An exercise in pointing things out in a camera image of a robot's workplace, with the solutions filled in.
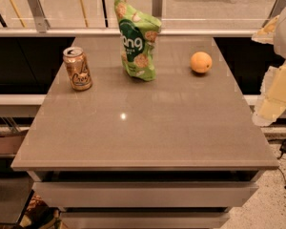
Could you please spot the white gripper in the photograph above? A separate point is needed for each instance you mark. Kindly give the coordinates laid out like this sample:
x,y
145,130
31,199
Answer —
x,y
272,102

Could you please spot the green rice chip bag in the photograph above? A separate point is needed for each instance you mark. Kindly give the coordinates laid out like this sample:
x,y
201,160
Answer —
x,y
138,32

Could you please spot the patterned bag on floor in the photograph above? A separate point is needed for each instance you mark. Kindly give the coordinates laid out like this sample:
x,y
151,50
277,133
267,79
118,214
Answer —
x,y
39,215

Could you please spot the orange fruit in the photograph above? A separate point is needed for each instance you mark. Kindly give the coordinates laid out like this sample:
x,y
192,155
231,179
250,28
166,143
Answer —
x,y
201,62

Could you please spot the gold LaCroix soda can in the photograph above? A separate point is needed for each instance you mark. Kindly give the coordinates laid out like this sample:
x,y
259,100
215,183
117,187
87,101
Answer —
x,y
77,68

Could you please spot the lower grey drawer front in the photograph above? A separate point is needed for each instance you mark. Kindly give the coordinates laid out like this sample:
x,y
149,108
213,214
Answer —
x,y
140,220

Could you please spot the grey drawer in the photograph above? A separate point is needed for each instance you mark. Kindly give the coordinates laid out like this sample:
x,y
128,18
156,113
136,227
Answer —
x,y
140,220
145,194

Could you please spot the glass railing with metal posts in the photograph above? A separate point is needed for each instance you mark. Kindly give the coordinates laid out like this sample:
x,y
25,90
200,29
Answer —
x,y
215,18

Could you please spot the upper grey drawer front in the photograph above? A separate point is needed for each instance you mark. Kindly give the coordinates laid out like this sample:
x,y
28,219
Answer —
x,y
145,194

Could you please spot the cardboard box at left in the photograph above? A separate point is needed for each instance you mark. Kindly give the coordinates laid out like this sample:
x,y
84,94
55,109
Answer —
x,y
11,142

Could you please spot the black power adapter with cable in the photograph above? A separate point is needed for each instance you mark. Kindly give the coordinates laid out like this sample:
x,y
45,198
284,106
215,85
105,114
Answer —
x,y
282,150

